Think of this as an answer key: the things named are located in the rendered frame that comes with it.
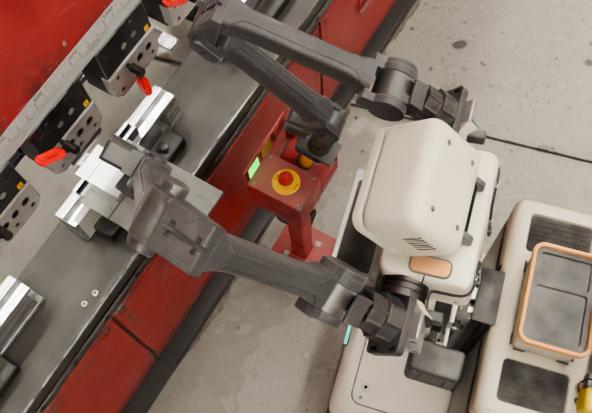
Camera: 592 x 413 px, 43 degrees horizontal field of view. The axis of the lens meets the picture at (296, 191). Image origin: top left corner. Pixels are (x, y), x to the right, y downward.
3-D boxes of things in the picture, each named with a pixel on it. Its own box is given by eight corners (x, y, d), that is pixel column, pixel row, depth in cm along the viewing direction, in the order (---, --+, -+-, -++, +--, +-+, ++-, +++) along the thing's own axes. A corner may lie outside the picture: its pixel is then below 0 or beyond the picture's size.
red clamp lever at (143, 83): (151, 99, 156) (139, 74, 147) (135, 91, 157) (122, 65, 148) (155, 92, 157) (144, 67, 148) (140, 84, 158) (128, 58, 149)
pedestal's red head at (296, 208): (301, 228, 196) (299, 202, 179) (249, 201, 199) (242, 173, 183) (337, 167, 202) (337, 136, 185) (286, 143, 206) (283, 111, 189)
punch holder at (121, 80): (120, 102, 154) (96, 57, 138) (87, 84, 156) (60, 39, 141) (161, 48, 158) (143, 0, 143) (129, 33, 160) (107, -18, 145)
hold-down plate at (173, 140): (114, 242, 174) (110, 238, 171) (96, 231, 175) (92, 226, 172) (187, 143, 183) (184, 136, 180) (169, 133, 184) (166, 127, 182)
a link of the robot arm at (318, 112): (198, 40, 141) (218, -6, 145) (181, 44, 146) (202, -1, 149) (341, 149, 167) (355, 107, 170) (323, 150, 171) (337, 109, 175)
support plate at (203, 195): (177, 260, 159) (176, 259, 158) (81, 203, 165) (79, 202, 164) (224, 193, 165) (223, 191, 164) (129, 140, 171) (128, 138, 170)
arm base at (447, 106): (456, 140, 143) (469, 88, 147) (426, 120, 139) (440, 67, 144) (425, 150, 150) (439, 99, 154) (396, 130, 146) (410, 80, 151)
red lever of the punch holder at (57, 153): (45, 162, 133) (81, 145, 141) (27, 151, 134) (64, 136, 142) (43, 170, 134) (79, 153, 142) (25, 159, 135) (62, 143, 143)
